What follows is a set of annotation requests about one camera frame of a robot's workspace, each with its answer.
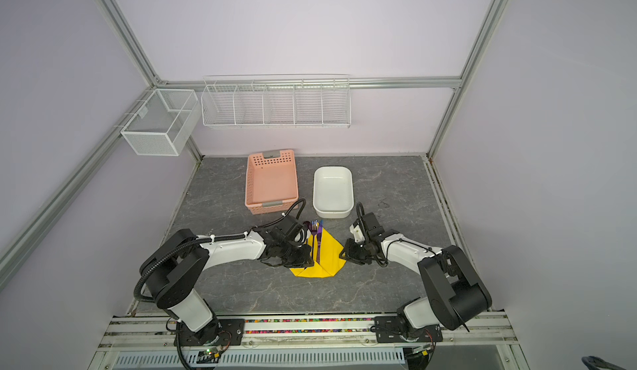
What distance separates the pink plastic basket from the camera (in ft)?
3.30

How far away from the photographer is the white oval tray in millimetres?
981

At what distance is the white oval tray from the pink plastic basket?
4.1 inches
